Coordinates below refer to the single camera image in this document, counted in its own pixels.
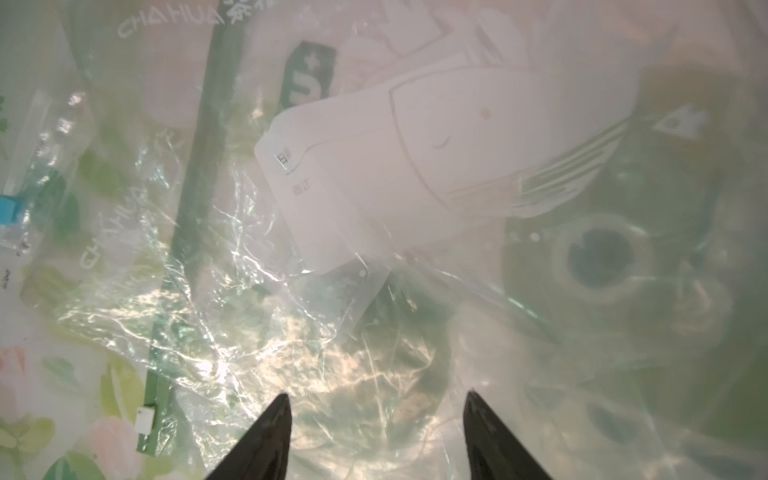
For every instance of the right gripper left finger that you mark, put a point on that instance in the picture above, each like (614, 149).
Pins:
(263, 451)

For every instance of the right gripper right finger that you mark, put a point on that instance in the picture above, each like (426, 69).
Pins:
(494, 452)

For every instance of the clear zip-top bag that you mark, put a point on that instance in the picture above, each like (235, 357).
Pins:
(376, 207)

